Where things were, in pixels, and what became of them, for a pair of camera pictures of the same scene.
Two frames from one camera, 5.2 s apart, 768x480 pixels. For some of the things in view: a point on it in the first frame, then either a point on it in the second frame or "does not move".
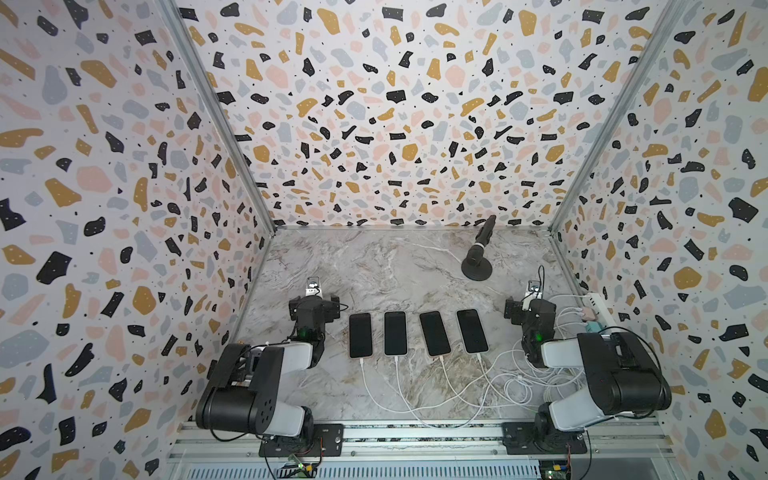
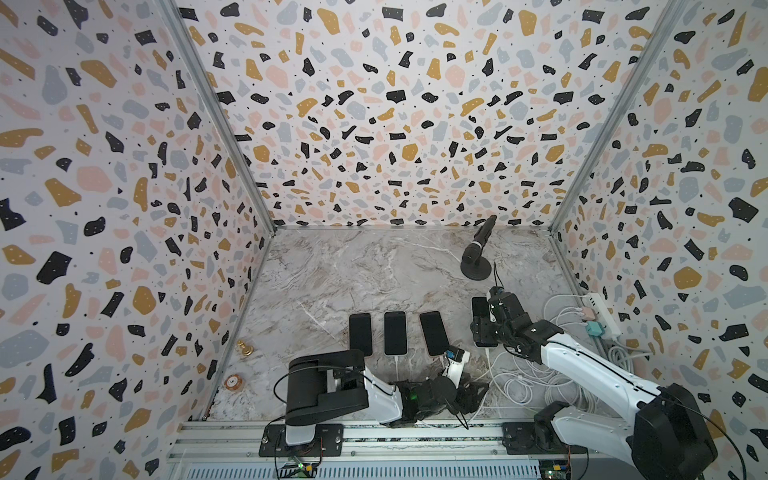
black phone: x=434 y=332 does not move
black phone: x=472 y=331 to x=481 y=308
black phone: x=395 y=333 does not move
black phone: x=360 y=335 does not move
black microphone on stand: x=477 y=267 does not move
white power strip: x=594 y=300 does not move
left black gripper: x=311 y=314 to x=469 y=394
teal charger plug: x=593 y=327 does not move
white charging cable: x=497 y=391 to x=516 y=384
